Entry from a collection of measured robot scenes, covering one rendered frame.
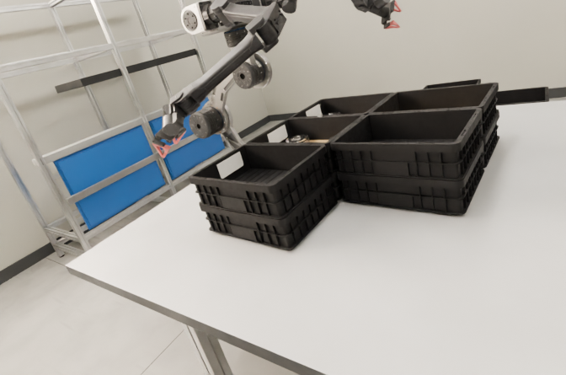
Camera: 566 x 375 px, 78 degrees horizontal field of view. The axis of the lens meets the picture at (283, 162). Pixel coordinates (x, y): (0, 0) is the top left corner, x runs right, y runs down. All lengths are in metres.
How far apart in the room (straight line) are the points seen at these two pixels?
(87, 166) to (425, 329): 2.55
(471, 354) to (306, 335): 0.32
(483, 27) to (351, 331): 3.85
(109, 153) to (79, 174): 0.26
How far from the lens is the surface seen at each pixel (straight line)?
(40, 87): 3.79
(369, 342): 0.81
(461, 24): 4.38
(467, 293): 0.89
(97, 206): 2.98
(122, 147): 3.05
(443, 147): 1.02
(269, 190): 0.97
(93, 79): 3.03
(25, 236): 3.76
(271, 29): 1.29
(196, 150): 3.47
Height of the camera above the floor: 1.31
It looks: 20 degrees down
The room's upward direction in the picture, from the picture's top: 15 degrees counter-clockwise
